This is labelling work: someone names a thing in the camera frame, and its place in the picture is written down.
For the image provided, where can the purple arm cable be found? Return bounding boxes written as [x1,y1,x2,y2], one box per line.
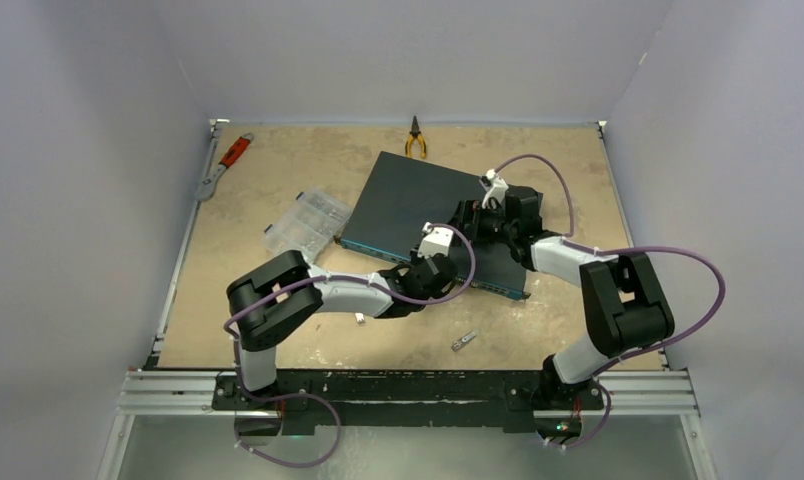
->
[223,223,477,468]
[493,154,728,452]

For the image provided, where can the clear plastic organizer box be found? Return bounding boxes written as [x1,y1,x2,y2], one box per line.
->
[262,188,352,263]

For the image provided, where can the yellow handled pliers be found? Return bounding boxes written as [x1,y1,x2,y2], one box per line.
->
[404,115,428,160]

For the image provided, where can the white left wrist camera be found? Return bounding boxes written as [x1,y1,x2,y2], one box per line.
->
[415,222,454,259]

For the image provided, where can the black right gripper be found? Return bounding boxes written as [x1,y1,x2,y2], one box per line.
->
[448,199,518,248]

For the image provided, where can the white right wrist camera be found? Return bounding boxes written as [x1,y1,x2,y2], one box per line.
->
[479,169,509,209]

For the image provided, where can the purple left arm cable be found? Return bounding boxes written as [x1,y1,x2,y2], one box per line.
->
[223,223,477,468]

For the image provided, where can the aluminium frame rail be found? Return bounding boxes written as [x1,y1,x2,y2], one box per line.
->
[118,370,699,416]

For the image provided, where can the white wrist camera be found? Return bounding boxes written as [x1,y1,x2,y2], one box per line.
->
[479,169,509,209]
[415,222,454,259]

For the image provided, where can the red handled adjustable wrench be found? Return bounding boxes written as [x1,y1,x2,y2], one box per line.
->
[194,132,255,202]

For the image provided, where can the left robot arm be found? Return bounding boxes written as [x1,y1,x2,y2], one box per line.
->
[224,250,457,409]

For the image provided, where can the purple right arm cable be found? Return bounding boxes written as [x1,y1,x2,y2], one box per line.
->
[493,154,728,452]

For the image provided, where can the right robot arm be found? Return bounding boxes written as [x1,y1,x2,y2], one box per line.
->
[450,187,675,407]

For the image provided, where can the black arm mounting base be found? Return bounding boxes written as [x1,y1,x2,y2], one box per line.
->
[211,369,605,438]

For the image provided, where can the dark grey network switch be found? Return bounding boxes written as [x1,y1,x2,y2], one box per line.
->
[340,152,530,300]

